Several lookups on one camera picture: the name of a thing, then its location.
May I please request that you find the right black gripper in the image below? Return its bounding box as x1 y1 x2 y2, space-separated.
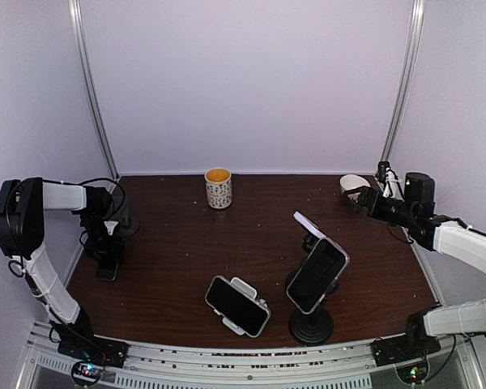
343 186 416 228

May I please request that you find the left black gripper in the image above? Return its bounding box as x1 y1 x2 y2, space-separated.
80 213 124 264

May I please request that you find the small black phone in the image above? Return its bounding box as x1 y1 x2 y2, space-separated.
96 260 119 281

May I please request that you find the large black phone silver edge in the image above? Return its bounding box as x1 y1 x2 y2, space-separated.
286 237 350 314

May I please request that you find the black round-base phone stand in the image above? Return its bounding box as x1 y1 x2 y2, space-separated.
285 259 341 347

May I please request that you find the white folding phone stand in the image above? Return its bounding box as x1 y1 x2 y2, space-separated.
210 276 268 336

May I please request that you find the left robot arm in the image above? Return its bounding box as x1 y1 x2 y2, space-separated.
0 177 130 360

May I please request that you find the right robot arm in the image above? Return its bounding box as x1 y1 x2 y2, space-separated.
342 172 486 358

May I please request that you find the dark grey small phone stand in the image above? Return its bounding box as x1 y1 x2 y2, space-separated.
110 196 140 237

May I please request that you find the black stand with white pad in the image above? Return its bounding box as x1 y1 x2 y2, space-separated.
293 211 327 254

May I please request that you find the white ceramic bowl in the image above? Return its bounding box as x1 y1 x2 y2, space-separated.
339 174 370 201

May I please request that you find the patterned mug yellow inside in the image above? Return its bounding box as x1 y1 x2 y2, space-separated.
204 167 232 210

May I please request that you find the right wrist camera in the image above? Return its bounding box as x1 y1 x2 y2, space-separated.
376 160 403 198

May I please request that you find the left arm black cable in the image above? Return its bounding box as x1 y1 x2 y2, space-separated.
7 177 126 280

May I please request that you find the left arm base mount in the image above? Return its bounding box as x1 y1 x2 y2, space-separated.
50 314 129 388

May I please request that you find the right aluminium frame post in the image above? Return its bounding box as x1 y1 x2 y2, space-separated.
381 0 426 160

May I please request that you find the aluminium frame post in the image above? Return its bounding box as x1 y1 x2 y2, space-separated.
381 0 426 160
67 0 120 180

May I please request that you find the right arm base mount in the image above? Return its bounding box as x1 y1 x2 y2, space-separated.
371 313 441 387

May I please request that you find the front aluminium rail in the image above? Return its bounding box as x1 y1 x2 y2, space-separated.
15 323 486 389

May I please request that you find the left aluminium frame post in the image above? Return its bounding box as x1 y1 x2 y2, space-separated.
67 0 120 180

